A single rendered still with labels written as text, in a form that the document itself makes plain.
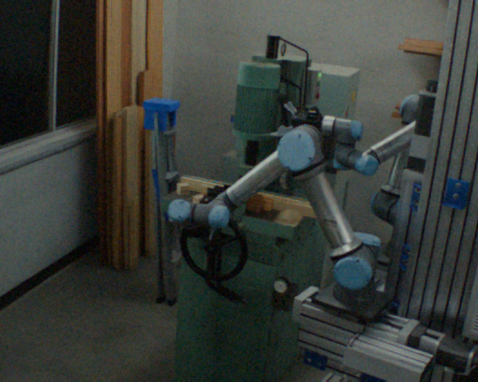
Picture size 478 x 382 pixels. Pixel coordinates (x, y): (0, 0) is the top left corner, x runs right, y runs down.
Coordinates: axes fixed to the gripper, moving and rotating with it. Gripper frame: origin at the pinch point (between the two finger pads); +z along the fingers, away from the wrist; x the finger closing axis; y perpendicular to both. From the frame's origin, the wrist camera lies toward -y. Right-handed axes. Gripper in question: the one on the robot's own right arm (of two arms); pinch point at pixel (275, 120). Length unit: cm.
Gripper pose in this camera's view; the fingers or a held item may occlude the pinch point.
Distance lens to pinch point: 270.6
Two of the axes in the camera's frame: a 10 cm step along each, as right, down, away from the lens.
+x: -3.3, 8.4, -4.2
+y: -2.0, -5.0, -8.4
